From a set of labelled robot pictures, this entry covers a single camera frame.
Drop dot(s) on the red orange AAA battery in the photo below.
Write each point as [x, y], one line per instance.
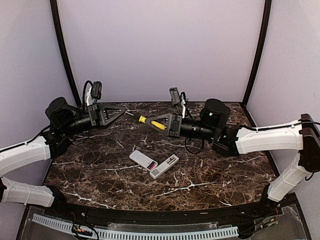
[152, 168]

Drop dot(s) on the right black frame post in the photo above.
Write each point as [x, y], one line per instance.
[258, 52]

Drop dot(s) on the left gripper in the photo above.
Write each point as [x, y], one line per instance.
[97, 115]

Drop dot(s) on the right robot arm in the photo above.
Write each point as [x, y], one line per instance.
[301, 135]

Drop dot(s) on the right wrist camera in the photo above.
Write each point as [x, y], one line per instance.
[175, 96]

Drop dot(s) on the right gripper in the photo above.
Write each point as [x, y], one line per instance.
[175, 132]

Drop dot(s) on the black frame post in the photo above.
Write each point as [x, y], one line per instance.
[258, 52]
[63, 51]

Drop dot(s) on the left black frame post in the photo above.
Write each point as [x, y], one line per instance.
[63, 51]

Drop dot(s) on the white remote control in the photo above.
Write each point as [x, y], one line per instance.
[164, 166]

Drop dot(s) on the grey remote control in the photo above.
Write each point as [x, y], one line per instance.
[141, 159]

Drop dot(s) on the yellow handled screwdriver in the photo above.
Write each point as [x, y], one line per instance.
[143, 119]

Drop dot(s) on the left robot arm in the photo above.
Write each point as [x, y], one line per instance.
[51, 142]

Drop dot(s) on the black front rail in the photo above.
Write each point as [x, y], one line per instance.
[238, 214]

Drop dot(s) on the white slotted cable duct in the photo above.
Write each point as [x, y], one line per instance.
[68, 227]

